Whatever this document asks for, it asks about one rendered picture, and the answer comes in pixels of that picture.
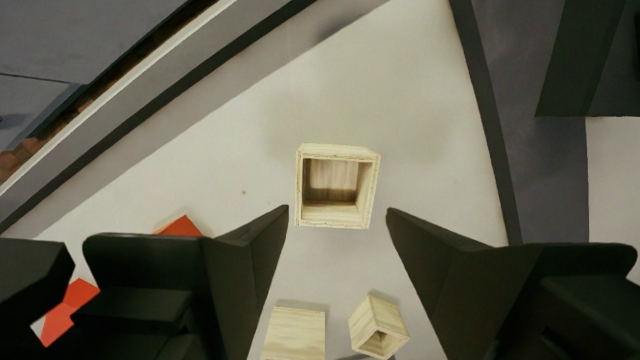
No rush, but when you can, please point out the flat red-orange board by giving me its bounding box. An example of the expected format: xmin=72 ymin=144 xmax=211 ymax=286
xmin=40 ymin=278 xmax=100 ymax=347

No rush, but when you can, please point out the orange cube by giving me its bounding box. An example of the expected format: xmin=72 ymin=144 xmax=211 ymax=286
xmin=152 ymin=215 xmax=203 ymax=236

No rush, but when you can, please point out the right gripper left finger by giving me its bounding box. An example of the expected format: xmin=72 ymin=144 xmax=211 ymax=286
xmin=81 ymin=204 xmax=290 ymax=360

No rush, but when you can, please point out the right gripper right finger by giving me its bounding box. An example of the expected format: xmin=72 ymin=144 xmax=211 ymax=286
xmin=385 ymin=207 xmax=638 ymax=360

